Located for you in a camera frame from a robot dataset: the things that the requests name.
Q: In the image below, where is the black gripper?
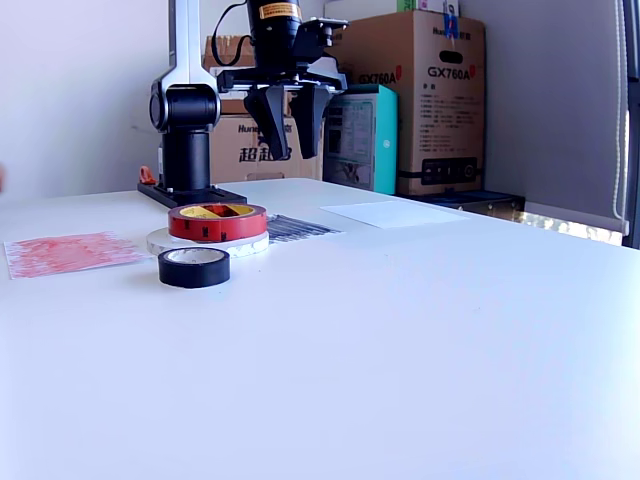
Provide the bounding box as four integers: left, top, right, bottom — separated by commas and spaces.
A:
217, 56, 347, 162

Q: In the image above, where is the white tape roll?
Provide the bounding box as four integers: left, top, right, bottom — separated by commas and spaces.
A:
145, 227, 270, 261

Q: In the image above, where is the red tape roll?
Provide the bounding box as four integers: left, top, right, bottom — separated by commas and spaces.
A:
167, 203, 269, 244

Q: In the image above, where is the black tape roll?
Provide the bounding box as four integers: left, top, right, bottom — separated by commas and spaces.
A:
157, 247, 232, 290

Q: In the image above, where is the Huntkey printed cardboard box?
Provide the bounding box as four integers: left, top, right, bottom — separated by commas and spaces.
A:
208, 115, 326, 185

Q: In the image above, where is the small labelled cardboard box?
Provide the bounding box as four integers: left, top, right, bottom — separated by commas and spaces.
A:
202, 34, 294, 117

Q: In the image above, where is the teal product box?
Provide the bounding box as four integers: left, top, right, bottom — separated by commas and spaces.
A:
323, 83, 400, 195

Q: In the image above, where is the black scribbled paper sheet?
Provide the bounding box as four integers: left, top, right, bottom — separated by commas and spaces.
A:
264, 213, 345, 245

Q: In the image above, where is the plain white paper sheet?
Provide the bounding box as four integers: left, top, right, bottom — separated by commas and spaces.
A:
319, 201, 471, 230

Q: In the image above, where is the large GX760A cardboard box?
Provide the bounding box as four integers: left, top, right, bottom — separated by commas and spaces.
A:
319, 10, 486, 197

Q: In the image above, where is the white printed carton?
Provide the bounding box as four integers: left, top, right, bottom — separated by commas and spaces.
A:
418, 0, 462, 16

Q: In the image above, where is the black box with trim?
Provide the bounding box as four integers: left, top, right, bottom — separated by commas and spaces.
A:
414, 189, 526, 224

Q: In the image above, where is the red scribbled paper sheet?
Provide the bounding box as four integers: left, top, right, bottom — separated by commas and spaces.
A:
3, 230, 154, 281

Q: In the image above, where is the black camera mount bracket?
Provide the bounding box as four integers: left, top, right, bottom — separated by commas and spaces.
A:
298, 17, 350, 69

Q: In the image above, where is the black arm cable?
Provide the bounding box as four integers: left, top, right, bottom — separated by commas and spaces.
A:
212, 2, 257, 67

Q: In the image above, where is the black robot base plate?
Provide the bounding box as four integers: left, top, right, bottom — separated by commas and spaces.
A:
137, 182, 249, 215

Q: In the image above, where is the white bead blind cord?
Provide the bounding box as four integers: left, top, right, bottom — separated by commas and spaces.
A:
610, 0, 630, 234

